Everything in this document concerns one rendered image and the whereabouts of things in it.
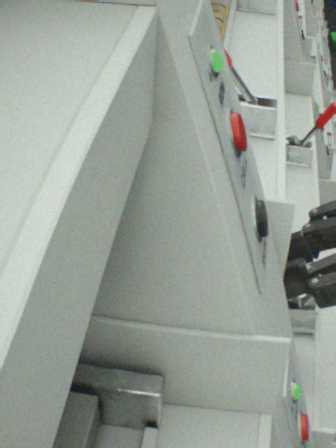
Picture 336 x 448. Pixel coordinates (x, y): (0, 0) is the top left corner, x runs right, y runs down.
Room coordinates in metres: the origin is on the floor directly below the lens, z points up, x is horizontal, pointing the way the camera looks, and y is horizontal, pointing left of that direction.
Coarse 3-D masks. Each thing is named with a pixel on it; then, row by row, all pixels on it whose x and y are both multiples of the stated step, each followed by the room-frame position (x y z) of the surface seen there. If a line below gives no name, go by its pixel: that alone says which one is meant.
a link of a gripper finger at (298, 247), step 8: (296, 232) 0.48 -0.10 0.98; (296, 240) 0.47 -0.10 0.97; (304, 240) 0.47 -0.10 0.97; (288, 248) 0.48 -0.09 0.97; (296, 248) 0.47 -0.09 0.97; (304, 248) 0.47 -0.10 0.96; (288, 256) 0.48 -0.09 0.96; (296, 256) 0.48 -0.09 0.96; (304, 256) 0.47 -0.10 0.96; (312, 256) 0.47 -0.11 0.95
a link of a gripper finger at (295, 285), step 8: (288, 280) 0.44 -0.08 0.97; (296, 280) 0.43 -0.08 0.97; (304, 280) 0.43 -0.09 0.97; (288, 288) 0.43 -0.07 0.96; (296, 288) 0.43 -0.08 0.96; (304, 288) 0.43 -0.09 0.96; (288, 296) 0.43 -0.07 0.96; (296, 296) 0.43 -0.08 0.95; (312, 296) 0.42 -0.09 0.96; (320, 296) 0.41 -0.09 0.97
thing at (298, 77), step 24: (288, 72) 0.88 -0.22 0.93; (312, 72) 0.87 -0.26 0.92; (288, 96) 0.88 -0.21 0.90; (288, 120) 0.81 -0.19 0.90; (312, 120) 0.81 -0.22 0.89; (288, 168) 0.70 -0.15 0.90; (312, 168) 0.70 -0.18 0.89; (288, 192) 0.65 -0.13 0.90; (312, 192) 0.65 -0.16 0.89; (312, 336) 0.44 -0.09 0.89; (312, 360) 0.42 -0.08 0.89; (312, 384) 0.39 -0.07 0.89; (312, 408) 0.37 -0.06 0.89; (312, 432) 0.31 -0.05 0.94
